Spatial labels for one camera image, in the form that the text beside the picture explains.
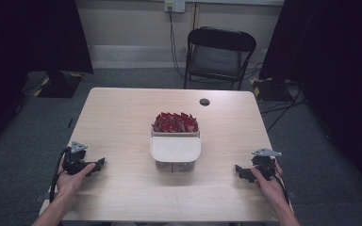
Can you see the white basket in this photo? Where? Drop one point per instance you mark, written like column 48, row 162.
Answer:
column 175, row 149

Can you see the person's right hand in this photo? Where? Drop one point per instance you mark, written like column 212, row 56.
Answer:
column 268, row 188

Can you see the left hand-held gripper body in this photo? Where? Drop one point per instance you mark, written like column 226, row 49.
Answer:
column 74, row 157

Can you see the person's left hand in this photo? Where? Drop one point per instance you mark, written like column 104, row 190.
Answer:
column 70, row 182

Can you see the black folding chair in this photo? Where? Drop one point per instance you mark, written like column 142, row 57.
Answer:
column 217, row 56

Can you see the pile of red packets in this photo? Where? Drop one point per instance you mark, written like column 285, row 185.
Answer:
column 175, row 123

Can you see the white wall socket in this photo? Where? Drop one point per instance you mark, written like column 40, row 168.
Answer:
column 174, row 5

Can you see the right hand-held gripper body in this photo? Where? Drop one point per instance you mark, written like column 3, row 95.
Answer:
column 265, row 163

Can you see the black curtain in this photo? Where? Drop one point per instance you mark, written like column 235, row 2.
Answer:
column 28, row 34
column 336, row 62

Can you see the black stand base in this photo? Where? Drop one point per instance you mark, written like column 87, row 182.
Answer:
column 268, row 89
column 59, row 84

